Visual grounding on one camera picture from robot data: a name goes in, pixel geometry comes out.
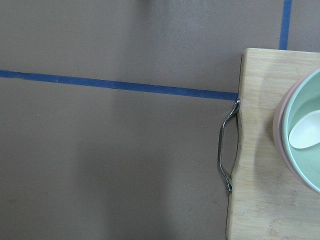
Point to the wooden cutting board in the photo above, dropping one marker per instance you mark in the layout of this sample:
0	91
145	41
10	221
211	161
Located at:
268	202

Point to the white spoon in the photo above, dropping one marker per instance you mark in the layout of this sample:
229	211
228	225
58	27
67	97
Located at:
306	132

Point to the pink bowl under green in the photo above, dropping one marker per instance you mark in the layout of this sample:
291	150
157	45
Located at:
280	130

